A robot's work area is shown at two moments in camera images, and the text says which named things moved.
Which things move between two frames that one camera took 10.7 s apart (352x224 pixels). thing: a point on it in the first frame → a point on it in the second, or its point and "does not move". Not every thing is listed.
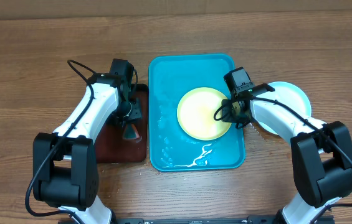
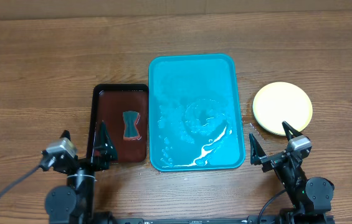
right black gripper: x=239 y=115 → x=275 y=158
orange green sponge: x=131 y=132 does not move
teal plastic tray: x=171 y=147 does not move
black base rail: x=204 y=219 does not move
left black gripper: x=136 y=112 → x=105 y=153
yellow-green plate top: x=195 y=114 → x=280 y=101
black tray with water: x=111 y=148 does not move
